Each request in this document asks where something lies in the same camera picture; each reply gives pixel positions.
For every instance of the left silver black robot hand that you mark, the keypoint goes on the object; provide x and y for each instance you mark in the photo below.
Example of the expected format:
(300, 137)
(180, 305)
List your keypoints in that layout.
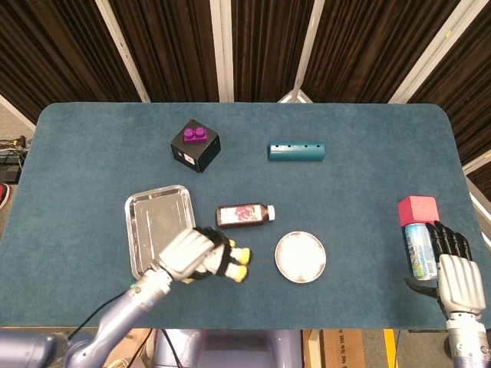
(184, 255)

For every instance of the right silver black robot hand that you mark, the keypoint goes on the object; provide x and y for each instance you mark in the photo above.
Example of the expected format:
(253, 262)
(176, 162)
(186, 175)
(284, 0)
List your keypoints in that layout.
(460, 287)

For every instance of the black white penguin plush toy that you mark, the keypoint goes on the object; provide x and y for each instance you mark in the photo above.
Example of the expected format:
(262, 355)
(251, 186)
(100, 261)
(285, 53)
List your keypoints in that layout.
(239, 255)

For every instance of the dark red juice bottle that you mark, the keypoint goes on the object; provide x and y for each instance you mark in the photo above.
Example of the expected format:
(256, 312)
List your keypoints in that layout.
(238, 216)

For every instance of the right lavender robot arm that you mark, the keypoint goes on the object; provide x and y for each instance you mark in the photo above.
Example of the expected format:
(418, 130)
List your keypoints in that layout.
(470, 345)

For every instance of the rectangular steel tray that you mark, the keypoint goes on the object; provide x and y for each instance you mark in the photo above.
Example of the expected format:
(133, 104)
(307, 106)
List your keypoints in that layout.
(161, 214)

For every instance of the light blue labelled can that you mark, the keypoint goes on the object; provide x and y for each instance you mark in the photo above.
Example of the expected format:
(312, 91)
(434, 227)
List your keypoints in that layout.
(418, 253)

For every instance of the pink foam cube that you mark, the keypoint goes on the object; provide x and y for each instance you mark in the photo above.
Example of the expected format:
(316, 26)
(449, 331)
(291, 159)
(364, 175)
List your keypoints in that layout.
(418, 211)

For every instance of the black cardboard box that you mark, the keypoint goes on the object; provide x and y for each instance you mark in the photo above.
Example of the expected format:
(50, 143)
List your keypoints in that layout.
(203, 157)

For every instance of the light wooden board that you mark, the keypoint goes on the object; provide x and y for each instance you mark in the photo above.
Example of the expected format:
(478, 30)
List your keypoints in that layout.
(132, 343)

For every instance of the lavender robot torso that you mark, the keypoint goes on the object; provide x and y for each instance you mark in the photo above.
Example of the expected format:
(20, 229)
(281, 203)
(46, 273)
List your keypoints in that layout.
(238, 349)

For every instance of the round steel plate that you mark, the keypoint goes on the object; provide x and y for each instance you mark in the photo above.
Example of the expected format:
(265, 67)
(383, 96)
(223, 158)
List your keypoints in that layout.
(301, 257)

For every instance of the purple toy brick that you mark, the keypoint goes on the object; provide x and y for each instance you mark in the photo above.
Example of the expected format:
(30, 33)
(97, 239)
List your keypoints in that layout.
(195, 136)

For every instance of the brown cardboard box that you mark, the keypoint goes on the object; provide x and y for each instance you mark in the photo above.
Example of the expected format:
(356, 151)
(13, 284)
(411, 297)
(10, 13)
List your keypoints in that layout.
(341, 349)

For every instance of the blue felt table cloth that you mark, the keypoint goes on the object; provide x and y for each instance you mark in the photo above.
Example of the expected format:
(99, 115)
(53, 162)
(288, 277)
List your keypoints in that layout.
(345, 191)

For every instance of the teal half-cylinder block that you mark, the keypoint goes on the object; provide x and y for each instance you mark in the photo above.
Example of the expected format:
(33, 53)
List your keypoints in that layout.
(295, 153)

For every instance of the red black shoe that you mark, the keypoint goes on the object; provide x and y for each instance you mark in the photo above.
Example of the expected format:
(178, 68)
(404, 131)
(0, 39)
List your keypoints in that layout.
(3, 195)

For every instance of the black electronics box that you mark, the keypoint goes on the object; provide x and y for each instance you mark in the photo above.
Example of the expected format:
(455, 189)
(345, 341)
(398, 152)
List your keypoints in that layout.
(8, 172)

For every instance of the dark brown curtain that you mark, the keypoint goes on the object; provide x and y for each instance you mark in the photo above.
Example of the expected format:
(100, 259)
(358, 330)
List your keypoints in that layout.
(172, 46)

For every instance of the white frame post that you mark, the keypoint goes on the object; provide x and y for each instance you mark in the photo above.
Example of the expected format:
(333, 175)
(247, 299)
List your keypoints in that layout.
(305, 50)
(479, 197)
(122, 50)
(222, 50)
(477, 163)
(429, 53)
(15, 111)

